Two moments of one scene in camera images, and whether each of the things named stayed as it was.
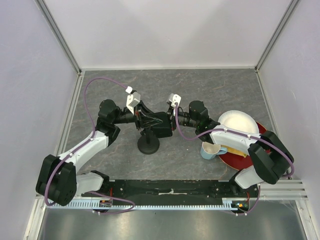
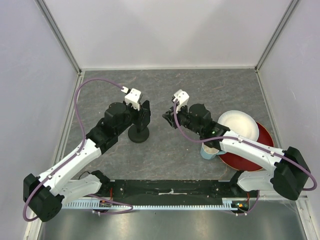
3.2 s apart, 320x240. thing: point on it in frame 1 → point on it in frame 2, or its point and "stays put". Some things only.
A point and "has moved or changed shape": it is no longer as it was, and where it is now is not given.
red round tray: [237, 162] stays put
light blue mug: [209, 151] stays put
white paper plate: [239, 120] stays put
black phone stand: [148, 143] → [138, 135]
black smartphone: [163, 129] has moved or changed shape
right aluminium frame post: [288, 13] stays put
